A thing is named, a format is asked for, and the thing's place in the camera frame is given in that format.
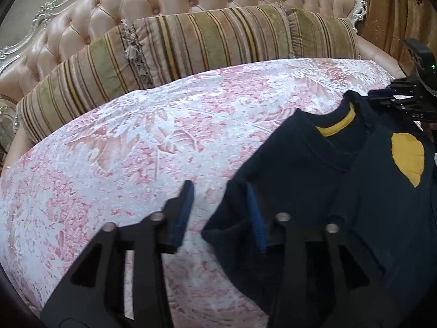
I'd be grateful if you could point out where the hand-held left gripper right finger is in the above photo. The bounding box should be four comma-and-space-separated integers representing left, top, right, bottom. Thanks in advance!
246, 183, 403, 328

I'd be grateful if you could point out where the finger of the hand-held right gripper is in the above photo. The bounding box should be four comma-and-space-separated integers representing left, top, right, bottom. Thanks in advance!
369, 92, 415, 110
390, 77, 420, 91

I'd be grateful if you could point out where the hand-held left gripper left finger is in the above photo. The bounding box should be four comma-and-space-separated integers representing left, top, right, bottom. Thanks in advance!
40, 180, 195, 328

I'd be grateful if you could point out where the navy sweater with yellow print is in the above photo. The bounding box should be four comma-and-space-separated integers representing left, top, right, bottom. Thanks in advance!
201, 90, 437, 328

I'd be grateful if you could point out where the golden curtain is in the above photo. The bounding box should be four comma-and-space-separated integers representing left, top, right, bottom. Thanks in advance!
360, 0, 437, 76

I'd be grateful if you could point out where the pink floral bedspread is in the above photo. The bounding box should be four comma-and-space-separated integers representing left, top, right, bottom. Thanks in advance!
0, 58, 393, 328

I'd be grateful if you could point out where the striped bolster pillow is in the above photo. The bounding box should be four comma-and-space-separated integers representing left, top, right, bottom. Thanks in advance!
15, 24, 148, 143
131, 3, 361, 83

